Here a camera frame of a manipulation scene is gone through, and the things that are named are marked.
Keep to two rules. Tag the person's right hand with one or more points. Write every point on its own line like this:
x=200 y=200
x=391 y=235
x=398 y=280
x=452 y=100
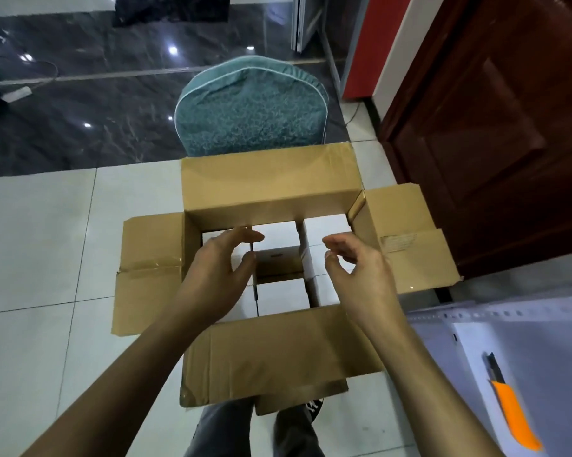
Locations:
x=367 y=285

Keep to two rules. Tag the person's left hand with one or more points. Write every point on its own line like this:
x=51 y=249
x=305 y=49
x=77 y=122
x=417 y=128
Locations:
x=214 y=280

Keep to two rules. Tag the stack of small white boxes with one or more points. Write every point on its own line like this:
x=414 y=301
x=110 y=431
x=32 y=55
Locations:
x=281 y=295

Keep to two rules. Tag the large brown cardboard box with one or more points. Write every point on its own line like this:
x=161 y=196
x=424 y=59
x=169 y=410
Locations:
x=267 y=185

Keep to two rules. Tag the white metal shelving rack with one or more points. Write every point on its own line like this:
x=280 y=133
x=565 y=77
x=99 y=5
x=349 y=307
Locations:
x=543 y=338

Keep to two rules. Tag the orange utility knife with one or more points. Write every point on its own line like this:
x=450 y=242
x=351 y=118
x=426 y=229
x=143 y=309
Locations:
x=516 y=414

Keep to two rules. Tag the person's left forearm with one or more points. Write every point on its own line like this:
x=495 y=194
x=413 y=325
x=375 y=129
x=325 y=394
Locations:
x=114 y=395

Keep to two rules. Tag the person's right forearm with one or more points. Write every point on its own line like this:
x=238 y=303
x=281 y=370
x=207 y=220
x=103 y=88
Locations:
x=433 y=395

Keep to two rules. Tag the person's grey trouser legs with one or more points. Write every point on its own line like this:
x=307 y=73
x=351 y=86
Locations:
x=224 y=433

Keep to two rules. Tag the small printed brown carton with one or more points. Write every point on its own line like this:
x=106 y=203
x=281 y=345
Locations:
x=300 y=395

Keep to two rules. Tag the black and white sneaker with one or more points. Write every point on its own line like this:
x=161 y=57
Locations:
x=313 y=408

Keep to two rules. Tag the teal fabric chair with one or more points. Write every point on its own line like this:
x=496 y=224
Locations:
x=253 y=109

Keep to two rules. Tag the dark wooden door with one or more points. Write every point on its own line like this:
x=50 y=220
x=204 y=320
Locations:
x=495 y=119

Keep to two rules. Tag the white power strip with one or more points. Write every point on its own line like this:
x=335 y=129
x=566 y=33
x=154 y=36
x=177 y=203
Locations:
x=17 y=93

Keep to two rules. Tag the dark floor mat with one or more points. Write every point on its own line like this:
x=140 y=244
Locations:
x=172 y=6

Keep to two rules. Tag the glass door with metal frame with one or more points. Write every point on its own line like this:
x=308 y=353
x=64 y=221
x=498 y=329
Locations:
x=310 y=19

